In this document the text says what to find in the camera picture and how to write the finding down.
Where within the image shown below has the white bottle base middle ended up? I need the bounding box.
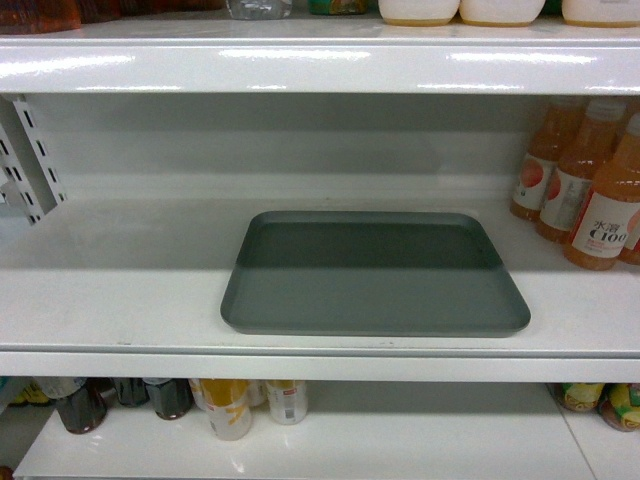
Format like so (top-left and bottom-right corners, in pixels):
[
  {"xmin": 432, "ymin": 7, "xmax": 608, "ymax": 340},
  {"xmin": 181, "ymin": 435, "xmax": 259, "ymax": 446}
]
[{"xmin": 459, "ymin": 0, "xmax": 545, "ymax": 27}]

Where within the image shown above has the clear water bottle base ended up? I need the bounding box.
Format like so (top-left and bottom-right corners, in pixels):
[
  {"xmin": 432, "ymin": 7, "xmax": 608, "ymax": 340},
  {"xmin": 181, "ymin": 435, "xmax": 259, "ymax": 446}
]
[{"xmin": 226, "ymin": 0, "xmax": 293, "ymax": 20}]

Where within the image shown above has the dark tea bottle middle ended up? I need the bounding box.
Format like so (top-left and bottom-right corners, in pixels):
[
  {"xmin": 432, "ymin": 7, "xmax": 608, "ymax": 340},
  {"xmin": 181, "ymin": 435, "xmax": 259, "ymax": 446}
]
[{"xmin": 111, "ymin": 377, "xmax": 149, "ymax": 407}]

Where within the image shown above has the white lower shelf board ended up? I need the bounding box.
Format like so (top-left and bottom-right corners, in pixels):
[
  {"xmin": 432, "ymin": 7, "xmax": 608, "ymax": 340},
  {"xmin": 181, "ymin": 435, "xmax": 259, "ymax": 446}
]
[{"xmin": 15, "ymin": 382, "xmax": 639, "ymax": 479}]

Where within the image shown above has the orange juice bottle middle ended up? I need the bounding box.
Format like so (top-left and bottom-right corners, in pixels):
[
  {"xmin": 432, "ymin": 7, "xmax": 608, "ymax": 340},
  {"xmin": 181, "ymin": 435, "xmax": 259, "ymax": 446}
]
[{"xmin": 535, "ymin": 97, "xmax": 626, "ymax": 243}]

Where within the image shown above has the orange juice bottle front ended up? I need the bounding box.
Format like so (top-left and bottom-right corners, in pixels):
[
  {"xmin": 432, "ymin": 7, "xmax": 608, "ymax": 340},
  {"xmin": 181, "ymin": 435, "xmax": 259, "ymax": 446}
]
[{"xmin": 563, "ymin": 114, "xmax": 639, "ymax": 271}]

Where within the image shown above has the white middle shelf board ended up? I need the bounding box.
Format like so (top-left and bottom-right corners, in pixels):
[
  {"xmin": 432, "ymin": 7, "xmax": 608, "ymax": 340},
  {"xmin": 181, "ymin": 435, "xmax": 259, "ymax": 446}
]
[{"xmin": 1, "ymin": 199, "xmax": 639, "ymax": 382}]

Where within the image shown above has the white bottle base left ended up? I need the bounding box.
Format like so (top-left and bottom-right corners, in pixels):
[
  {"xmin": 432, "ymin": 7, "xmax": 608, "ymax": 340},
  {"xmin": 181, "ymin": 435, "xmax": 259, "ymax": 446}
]
[{"xmin": 378, "ymin": 0, "xmax": 460, "ymax": 27}]

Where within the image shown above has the dark tea bottle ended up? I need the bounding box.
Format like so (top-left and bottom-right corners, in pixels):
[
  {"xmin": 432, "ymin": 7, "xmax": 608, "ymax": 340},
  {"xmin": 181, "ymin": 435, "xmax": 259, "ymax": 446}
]
[
  {"xmin": 111, "ymin": 377, "xmax": 149, "ymax": 407},
  {"xmin": 143, "ymin": 378, "xmax": 193, "ymax": 420},
  {"xmin": 40, "ymin": 377, "xmax": 107, "ymax": 434}
]

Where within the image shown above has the dark tea bottle left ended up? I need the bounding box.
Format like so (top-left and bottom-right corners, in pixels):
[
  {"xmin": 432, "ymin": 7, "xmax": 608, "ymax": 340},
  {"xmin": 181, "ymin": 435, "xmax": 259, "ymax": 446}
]
[{"xmin": 40, "ymin": 377, "xmax": 107, "ymax": 434}]

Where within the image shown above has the orange juice bottle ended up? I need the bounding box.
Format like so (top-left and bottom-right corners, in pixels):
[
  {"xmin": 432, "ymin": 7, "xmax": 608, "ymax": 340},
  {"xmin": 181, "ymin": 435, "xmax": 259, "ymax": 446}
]
[
  {"xmin": 563, "ymin": 114, "xmax": 639, "ymax": 271},
  {"xmin": 510, "ymin": 96, "xmax": 585, "ymax": 221},
  {"xmin": 535, "ymin": 97, "xmax": 626, "ymax": 243}
]

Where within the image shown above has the white upper shelf board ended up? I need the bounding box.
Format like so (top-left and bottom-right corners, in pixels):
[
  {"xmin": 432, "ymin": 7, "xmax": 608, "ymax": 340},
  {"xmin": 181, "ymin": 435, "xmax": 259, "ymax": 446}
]
[{"xmin": 1, "ymin": 10, "xmax": 639, "ymax": 96}]

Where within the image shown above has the yellow white drink bottle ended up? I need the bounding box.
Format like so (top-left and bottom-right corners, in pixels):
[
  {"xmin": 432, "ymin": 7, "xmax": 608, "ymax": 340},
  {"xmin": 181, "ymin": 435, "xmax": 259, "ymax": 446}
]
[{"xmin": 190, "ymin": 379, "xmax": 252, "ymax": 441}]

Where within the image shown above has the orange juice bottle edge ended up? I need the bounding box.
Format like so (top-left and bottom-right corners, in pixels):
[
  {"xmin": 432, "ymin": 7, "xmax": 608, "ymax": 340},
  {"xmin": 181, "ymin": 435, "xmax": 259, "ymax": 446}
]
[{"xmin": 618, "ymin": 226, "xmax": 640, "ymax": 266}]

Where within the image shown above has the dark red bottle base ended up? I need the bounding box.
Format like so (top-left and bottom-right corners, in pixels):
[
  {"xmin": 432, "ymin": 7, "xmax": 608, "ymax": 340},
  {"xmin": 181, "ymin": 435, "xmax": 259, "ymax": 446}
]
[{"xmin": 1, "ymin": 0, "xmax": 81, "ymax": 33}]

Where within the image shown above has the dark tea bottle right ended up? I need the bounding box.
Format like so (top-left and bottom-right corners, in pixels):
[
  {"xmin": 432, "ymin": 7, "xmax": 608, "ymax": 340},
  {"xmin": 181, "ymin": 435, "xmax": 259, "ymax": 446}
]
[{"xmin": 143, "ymin": 378, "xmax": 193, "ymax": 420}]

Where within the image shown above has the yellow green can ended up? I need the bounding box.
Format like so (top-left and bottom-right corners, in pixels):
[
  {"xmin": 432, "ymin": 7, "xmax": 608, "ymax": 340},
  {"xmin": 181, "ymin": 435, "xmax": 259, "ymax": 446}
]
[
  {"xmin": 552, "ymin": 383, "xmax": 605, "ymax": 412},
  {"xmin": 598, "ymin": 383, "xmax": 639, "ymax": 432}
]

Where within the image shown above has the yellow green can right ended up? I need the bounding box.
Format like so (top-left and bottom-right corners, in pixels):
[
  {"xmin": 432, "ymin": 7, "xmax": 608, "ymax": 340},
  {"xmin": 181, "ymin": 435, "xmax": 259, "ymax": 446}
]
[{"xmin": 598, "ymin": 383, "xmax": 639, "ymax": 432}]

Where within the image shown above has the green label bottle base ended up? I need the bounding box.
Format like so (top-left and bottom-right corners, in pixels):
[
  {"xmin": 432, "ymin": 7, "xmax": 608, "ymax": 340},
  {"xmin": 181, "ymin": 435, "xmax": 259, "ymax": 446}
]
[{"xmin": 307, "ymin": 0, "xmax": 368, "ymax": 16}]

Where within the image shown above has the white drink bottle barcode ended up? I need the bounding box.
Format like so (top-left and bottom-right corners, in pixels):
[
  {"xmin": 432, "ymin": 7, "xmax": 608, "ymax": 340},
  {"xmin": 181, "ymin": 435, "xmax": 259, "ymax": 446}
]
[{"xmin": 266, "ymin": 380, "xmax": 308, "ymax": 425}]

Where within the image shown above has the white bottle base right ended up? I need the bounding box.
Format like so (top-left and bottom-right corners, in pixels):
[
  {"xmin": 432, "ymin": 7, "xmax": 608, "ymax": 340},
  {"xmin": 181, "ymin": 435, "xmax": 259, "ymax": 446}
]
[{"xmin": 561, "ymin": 0, "xmax": 639, "ymax": 28}]

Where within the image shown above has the white slotted shelf bracket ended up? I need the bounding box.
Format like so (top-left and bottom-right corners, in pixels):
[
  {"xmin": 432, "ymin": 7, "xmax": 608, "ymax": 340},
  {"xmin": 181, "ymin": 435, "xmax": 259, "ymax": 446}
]
[{"xmin": 1, "ymin": 94, "xmax": 67, "ymax": 225}]

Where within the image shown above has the white shelf board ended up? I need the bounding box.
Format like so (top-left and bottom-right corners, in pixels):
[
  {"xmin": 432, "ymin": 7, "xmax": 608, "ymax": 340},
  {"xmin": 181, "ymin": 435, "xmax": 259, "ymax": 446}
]
[
  {"xmin": 15, "ymin": 382, "xmax": 639, "ymax": 479},
  {"xmin": 1, "ymin": 10, "xmax": 639, "ymax": 96},
  {"xmin": 1, "ymin": 199, "xmax": 639, "ymax": 382}
]

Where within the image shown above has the yellow green can left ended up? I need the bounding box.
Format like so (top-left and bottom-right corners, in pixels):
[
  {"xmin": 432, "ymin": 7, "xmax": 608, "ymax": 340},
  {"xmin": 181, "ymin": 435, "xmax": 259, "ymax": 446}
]
[{"xmin": 552, "ymin": 383, "xmax": 605, "ymax": 412}]

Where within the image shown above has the orange juice bottle back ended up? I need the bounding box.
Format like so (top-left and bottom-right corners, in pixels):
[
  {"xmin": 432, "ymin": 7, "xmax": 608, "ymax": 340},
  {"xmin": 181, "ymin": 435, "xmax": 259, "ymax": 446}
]
[{"xmin": 510, "ymin": 96, "xmax": 585, "ymax": 221}]

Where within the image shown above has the grey rectangular serving tray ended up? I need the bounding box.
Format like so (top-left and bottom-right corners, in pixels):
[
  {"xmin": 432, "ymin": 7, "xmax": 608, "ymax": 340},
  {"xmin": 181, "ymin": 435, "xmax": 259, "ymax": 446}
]
[{"xmin": 221, "ymin": 211, "xmax": 531, "ymax": 337}]

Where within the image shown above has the white bottle base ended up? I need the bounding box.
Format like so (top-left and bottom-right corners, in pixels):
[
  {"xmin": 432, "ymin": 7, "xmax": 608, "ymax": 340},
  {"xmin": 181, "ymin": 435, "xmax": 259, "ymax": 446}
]
[
  {"xmin": 561, "ymin": 0, "xmax": 639, "ymax": 28},
  {"xmin": 378, "ymin": 0, "xmax": 460, "ymax": 27},
  {"xmin": 459, "ymin": 0, "xmax": 545, "ymax": 27}
]

